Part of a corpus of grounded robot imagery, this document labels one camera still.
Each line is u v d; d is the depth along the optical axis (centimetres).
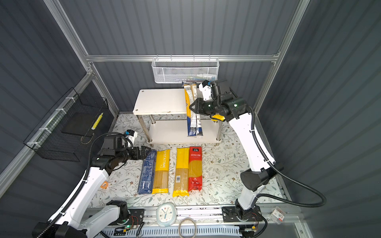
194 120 64
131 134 69
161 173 86
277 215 72
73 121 75
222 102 50
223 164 91
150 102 80
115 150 60
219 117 56
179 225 71
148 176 84
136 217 72
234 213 73
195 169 88
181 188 81
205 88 61
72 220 39
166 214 72
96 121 78
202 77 91
